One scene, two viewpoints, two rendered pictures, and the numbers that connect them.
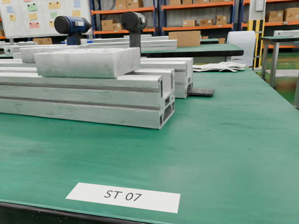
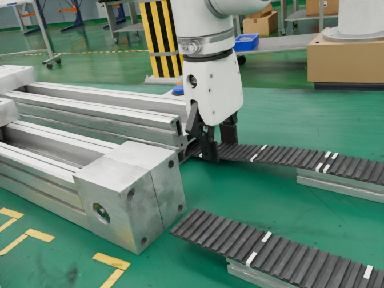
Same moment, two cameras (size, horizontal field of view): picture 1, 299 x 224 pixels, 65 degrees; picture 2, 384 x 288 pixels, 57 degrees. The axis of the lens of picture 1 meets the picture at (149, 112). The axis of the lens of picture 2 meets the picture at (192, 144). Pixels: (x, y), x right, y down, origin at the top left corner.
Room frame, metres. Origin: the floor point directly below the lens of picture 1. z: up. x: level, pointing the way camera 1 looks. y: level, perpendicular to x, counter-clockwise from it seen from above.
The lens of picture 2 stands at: (1.23, 0.90, 1.08)
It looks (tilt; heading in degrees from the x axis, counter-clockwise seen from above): 26 degrees down; 200
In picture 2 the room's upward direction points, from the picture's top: 10 degrees counter-clockwise
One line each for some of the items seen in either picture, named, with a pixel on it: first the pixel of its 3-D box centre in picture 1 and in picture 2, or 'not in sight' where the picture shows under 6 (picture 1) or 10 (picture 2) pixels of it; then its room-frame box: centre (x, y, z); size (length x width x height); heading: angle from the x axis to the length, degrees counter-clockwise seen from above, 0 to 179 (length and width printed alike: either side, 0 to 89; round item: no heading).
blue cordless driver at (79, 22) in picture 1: (80, 47); not in sight; (0.92, 0.25, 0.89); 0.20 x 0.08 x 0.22; 161
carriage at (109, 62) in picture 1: (91, 68); (4, 83); (0.45, 0.11, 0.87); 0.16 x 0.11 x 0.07; 69
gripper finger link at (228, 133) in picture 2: not in sight; (231, 124); (0.67, 0.78, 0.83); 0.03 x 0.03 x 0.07; 69
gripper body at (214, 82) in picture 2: not in sight; (211, 82); (0.71, 0.77, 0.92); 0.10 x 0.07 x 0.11; 159
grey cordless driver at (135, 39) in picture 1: (138, 45); not in sight; (0.88, 0.03, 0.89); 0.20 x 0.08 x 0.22; 166
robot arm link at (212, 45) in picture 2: not in sight; (205, 42); (0.71, 0.76, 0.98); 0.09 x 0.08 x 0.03; 159
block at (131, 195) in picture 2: not in sight; (139, 188); (0.87, 0.69, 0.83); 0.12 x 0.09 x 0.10; 159
